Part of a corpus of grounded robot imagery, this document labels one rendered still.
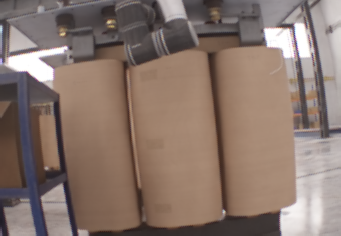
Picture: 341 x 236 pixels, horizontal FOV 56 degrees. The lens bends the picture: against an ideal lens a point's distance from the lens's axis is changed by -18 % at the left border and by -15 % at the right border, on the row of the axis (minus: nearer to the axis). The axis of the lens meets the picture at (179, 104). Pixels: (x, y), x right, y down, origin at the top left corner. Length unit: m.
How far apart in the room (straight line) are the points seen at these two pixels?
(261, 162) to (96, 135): 0.83
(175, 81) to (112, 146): 0.44
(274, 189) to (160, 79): 0.81
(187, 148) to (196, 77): 0.34
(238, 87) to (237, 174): 0.44
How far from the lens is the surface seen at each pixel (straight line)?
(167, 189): 1.83
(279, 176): 1.92
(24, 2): 11.28
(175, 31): 1.40
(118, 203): 1.86
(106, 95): 1.85
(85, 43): 1.94
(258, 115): 1.88
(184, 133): 1.81
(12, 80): 1.15
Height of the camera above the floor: 0.67
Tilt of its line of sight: 5 degrees up
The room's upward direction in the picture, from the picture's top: 6 degrees counter-clockwise
